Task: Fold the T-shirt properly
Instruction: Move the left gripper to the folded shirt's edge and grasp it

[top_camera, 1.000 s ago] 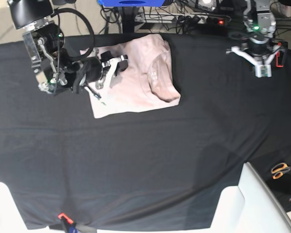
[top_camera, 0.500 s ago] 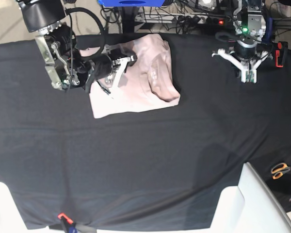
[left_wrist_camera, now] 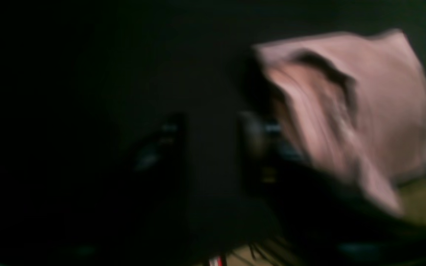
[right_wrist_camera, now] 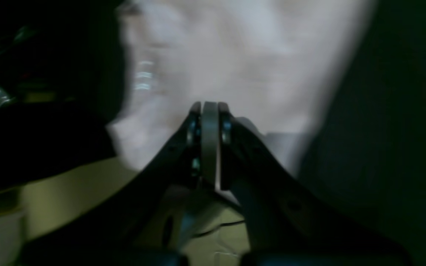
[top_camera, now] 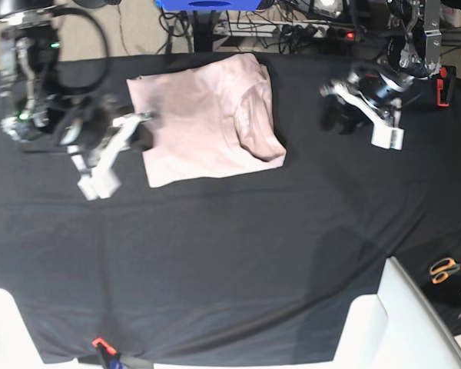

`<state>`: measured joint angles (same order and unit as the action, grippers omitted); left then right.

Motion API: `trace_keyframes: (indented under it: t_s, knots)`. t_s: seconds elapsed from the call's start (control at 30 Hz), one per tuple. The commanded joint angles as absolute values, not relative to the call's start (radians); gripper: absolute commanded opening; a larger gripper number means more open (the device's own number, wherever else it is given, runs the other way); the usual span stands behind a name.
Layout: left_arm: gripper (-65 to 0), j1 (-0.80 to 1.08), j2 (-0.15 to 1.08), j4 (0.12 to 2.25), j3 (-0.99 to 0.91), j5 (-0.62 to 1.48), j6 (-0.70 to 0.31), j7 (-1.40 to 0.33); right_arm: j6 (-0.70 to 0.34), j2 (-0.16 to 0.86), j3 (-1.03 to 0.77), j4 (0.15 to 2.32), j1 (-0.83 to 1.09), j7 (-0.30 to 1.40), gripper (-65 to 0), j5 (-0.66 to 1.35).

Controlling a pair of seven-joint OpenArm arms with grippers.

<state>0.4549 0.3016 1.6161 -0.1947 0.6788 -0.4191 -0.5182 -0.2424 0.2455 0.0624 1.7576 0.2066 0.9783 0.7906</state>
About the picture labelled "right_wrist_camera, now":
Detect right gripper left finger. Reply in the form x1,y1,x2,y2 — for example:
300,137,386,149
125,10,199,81
21,102,201,266

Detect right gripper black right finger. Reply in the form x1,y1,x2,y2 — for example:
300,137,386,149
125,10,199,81
218,102,409,266

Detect pink T-shirt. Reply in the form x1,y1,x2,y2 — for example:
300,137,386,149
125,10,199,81
113,0,377,174

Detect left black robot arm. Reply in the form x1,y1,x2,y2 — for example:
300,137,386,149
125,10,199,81
0,0,125,189

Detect black table cloth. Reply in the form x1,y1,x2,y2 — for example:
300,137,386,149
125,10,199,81
298,0,426,266

